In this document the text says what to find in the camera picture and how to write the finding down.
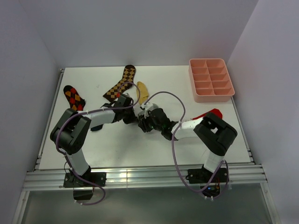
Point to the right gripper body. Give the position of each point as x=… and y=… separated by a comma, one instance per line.
x=148, y=123

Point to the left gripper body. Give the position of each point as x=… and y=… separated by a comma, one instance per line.
x=129, y=116

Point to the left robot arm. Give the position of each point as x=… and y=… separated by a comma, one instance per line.
x=70, y=132

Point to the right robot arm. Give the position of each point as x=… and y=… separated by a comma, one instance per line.
x=212, y=130

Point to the yellow ankle sock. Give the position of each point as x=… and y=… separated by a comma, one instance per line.
x=142, y=93

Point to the dark navy ankle sock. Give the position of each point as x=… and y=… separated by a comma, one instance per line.
x=96, y=128

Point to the brown tan argyle sock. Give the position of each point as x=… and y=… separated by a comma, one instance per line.
x=122, y=85

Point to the red orange argyle sock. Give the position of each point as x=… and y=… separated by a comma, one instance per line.
x=75, y=101

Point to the red santa sock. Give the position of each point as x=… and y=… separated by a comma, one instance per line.
x=214, y=111

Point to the pink compartment tray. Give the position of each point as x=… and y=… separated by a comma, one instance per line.
x=210, y=80

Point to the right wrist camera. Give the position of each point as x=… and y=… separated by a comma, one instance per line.
x=146, y=109

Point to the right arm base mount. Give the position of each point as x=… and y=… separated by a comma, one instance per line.
x=202, y=176

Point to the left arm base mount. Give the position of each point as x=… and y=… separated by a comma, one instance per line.
x=83, y=187

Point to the aluminium frame rail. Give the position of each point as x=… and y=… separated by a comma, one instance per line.
x=148, y=177

